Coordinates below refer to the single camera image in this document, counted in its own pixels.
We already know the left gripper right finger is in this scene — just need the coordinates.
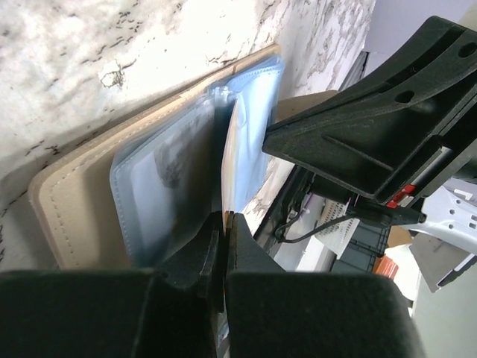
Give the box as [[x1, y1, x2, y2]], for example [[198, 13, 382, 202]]
[[225, 214, 425, 357]]

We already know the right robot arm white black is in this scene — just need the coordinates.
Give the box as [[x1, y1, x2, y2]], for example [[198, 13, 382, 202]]
[[262, 16, 476, 254]]

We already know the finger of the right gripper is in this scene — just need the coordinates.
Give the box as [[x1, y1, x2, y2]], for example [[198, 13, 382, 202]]
[[262, 16, 476, 204]]

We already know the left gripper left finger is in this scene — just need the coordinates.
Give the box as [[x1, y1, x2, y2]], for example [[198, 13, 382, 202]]
[[1, 213, 223, 357]]

